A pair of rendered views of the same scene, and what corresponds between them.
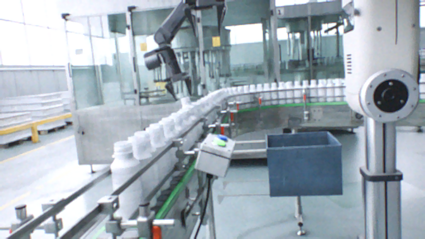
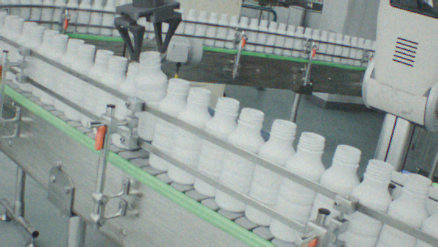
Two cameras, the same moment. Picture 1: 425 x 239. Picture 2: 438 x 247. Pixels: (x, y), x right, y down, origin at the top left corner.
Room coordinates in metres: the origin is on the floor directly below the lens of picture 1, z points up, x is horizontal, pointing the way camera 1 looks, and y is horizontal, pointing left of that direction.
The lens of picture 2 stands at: (0.77, 0.89, 1.37)
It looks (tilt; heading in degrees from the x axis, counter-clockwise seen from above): 15 degrees down; 302
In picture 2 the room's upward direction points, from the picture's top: 12 degrees clockwise
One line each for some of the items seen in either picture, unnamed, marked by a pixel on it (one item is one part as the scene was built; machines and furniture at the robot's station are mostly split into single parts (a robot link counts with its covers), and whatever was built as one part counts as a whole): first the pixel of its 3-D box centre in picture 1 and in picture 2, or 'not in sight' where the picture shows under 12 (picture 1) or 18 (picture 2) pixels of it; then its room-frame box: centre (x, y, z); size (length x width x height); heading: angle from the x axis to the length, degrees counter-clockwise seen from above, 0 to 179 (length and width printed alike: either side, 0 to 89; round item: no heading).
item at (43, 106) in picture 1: (33, 114); not in sight; (9.58, 4.85, 0.50); 1.23 x 1.04 x 1.00; 82
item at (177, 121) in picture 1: (177, 140); (273, 173); (1.13, 0.12, 1.08); 0.06 x 0.06 x 0.17
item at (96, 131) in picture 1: (190, 79); not in sight; (5.88, 0.33, 1.18); 2.88 x 2.73 x 2.35; 82
